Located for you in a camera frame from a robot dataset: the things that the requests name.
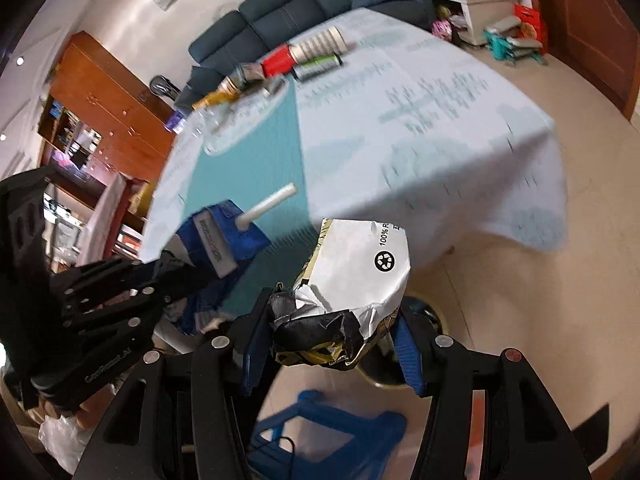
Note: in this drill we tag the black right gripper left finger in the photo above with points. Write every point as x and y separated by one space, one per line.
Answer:
189 416

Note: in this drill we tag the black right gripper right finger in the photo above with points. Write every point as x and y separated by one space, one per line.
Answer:
524 435

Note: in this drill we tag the blue drink carton with straw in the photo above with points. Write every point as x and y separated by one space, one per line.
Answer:
207 256

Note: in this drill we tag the white black snack bag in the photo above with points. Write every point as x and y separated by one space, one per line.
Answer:
345 299

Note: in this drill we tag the yellow bottle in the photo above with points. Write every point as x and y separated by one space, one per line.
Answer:
246 78

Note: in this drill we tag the red box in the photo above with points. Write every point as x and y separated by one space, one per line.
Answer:
278 62

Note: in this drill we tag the striped paper cup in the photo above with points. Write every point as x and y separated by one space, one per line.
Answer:
327 42

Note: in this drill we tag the round yellow-rimmed trash bin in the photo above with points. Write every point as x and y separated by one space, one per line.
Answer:
390 363

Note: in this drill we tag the blue plastic stool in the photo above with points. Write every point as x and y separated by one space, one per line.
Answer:
314 440

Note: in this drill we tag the brown wooden cabinet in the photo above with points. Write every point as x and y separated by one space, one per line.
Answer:
100 121

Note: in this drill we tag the clear glass plate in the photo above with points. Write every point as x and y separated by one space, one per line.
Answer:
226 124

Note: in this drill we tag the teal and white tablecloth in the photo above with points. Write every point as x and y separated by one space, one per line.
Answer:
410 130

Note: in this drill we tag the teal stepper machine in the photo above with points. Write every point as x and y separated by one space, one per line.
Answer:
505 45

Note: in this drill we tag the red paper bag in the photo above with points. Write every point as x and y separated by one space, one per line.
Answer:
532 25

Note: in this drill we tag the brown wooden door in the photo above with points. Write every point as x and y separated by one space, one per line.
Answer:
600 40

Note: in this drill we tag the dark blue sofa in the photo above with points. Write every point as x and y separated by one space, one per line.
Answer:
257 27

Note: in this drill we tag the white side table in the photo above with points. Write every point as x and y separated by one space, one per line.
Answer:
478 14

